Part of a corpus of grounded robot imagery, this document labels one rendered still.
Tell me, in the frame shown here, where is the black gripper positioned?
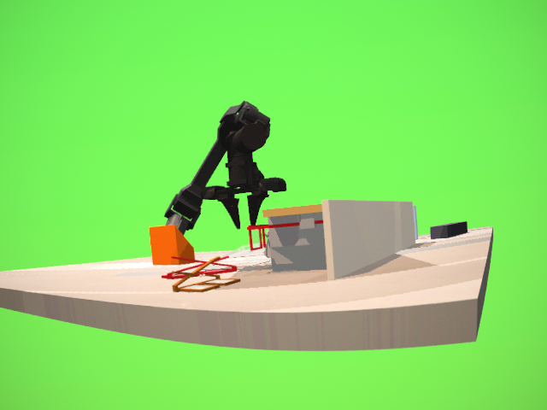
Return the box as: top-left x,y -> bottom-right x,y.
201,156 -> 287,230

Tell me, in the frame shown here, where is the grey flat panel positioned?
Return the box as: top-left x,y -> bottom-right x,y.
321,200 -> 416,280

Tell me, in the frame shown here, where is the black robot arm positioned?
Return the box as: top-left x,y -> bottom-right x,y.
164,101 -> 271,236

